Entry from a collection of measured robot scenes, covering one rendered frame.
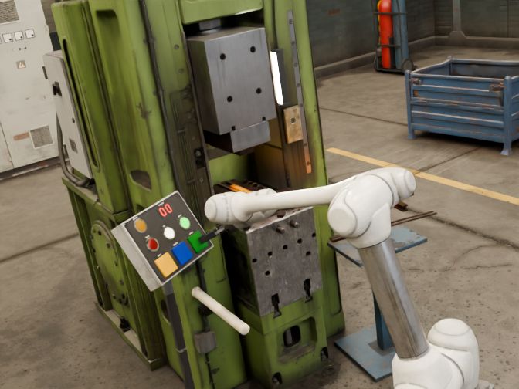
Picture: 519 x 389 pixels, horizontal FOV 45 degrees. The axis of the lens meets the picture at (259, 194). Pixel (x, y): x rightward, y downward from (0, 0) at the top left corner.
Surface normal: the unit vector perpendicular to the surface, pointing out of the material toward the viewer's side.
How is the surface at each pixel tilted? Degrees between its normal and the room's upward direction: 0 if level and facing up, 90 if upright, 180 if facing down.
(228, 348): 90
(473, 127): 90
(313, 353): 90
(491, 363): 0
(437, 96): 89
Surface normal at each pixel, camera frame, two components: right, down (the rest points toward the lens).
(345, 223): -0.65, 0.26
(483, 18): -0.83, 0.29
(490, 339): -0.15, -0.92
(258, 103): 0.54, 0.23
